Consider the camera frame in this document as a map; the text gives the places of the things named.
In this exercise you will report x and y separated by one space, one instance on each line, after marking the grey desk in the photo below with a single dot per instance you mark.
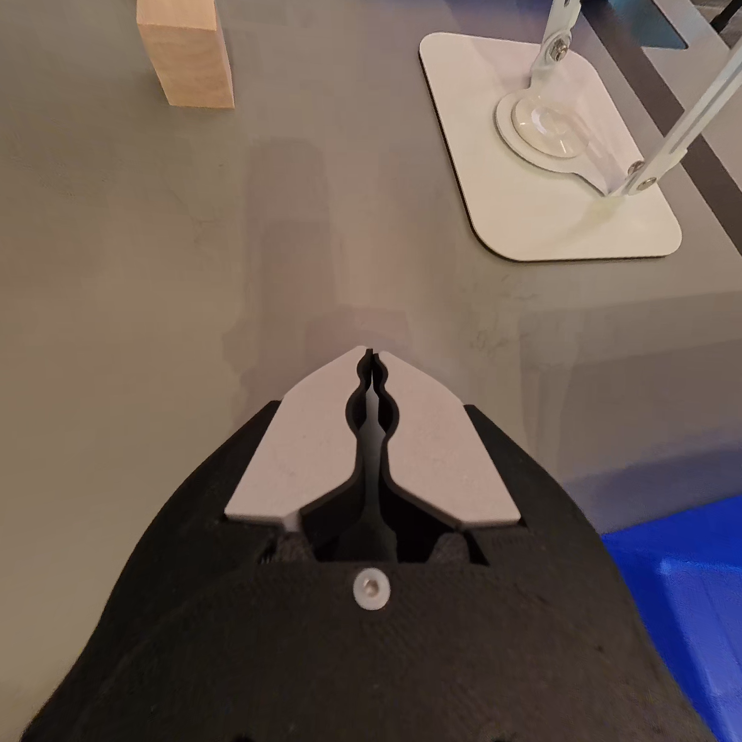
174 290

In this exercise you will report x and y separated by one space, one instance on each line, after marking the blue plastic bin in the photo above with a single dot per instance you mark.
695 608

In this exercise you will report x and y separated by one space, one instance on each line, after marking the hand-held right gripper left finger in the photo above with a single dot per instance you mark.
290 458

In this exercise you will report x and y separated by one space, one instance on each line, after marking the clear suction cup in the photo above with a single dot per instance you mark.
550 130

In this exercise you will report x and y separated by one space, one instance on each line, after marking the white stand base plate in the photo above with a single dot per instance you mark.
521 220

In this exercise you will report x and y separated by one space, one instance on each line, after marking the wooden cube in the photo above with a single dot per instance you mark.
185 58

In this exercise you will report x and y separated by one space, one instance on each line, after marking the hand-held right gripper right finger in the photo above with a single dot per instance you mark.
452 464

